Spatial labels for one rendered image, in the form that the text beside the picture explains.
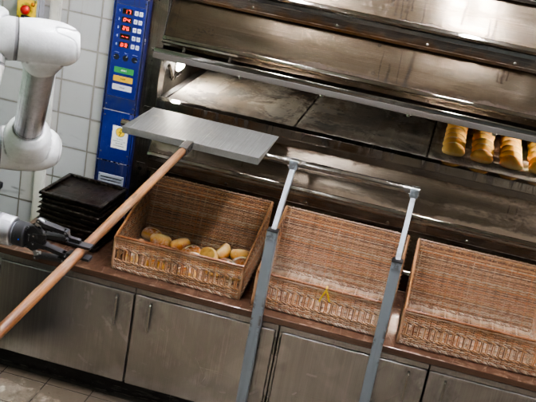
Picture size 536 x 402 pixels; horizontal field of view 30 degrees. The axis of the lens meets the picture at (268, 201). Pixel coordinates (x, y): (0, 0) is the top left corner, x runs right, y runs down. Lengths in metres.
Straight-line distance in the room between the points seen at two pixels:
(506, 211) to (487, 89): 0.53
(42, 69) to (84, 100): 1.37
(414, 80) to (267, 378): 1.35
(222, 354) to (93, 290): 0.59
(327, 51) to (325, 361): 1.26
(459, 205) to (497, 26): 0.76
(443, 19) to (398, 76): 0.29
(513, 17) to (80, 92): 1.87
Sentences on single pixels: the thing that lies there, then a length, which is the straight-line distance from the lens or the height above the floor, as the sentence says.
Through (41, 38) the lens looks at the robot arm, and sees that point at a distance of 3.10.
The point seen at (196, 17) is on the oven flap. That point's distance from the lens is 4.29.
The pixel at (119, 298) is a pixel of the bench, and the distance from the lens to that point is 4.13.
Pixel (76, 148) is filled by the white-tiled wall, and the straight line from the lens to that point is 4.60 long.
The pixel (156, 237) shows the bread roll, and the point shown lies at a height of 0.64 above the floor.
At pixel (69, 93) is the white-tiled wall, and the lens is 4.54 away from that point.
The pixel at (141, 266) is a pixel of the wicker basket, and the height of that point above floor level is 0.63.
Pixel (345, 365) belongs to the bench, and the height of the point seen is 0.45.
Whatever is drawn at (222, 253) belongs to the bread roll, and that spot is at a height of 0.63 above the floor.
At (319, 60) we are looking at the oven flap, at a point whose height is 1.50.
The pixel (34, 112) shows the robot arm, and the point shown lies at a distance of 3.39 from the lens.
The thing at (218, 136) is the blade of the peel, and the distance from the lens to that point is 4.00.
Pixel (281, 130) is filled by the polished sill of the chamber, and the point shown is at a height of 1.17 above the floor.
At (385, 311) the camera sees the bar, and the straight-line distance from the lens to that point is 3.81.
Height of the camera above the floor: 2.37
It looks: 20 degrees down
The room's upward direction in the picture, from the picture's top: 10 degrees clockwise
